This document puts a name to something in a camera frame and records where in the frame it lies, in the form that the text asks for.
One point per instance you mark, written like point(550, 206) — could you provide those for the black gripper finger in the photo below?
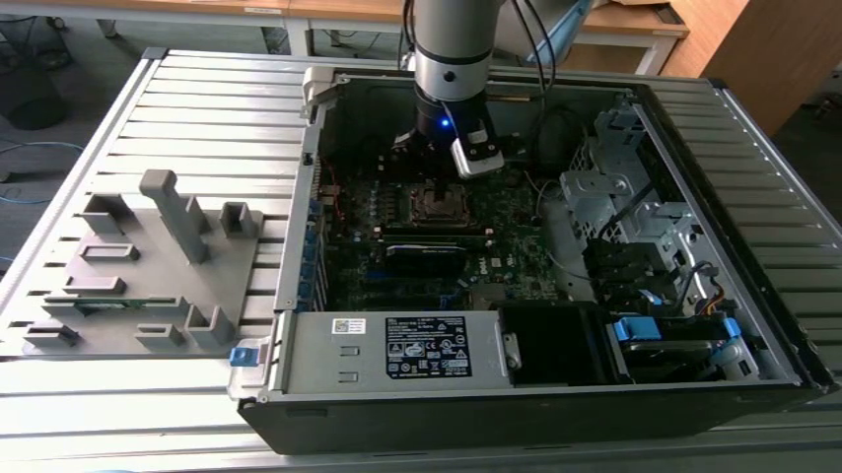
point(451, 182)
point(432, 182)

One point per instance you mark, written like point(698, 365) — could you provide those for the grey parts rack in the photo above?
point(164, 290)

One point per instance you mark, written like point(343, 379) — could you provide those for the silver drive cage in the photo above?
point(591, 189)

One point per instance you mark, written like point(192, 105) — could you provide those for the grey plastic case latch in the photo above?
point(316, 79)

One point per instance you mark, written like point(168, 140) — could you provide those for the black fan shroud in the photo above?
point(559, 345)

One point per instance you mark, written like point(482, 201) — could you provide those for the black graphics card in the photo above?
point(424, 261)

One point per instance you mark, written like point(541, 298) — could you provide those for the small grey wrist camera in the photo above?
point(402, 139)

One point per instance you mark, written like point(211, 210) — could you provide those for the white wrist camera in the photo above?
point(479, 157)

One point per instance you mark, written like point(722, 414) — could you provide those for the wooden cabinet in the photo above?
point(775, 49)

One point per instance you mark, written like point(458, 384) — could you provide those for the blue disk carrier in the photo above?
point(634, 329)

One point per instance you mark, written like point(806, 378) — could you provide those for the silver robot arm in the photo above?
point(454, 54)

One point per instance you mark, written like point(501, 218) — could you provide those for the black bin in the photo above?
point(36, 108)

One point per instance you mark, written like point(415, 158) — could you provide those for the black RAM slot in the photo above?
point(427, 228)

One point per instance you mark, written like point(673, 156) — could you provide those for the grey power supply unit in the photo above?
point(315, 359)

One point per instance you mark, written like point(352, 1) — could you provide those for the grey chipset heatsink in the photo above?
point(489, 294)

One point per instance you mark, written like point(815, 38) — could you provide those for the blue case latch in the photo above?
point(242, 357)

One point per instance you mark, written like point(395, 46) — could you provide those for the wooden desk white frame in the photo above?
point(164, 5)
point(647, 29)

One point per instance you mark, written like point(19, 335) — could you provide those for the green RAM stick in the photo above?
point(112, 305)

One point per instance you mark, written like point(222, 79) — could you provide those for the green motherboard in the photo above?
point(519, 246)

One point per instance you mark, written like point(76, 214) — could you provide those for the black open PC case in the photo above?
point(526, 428)

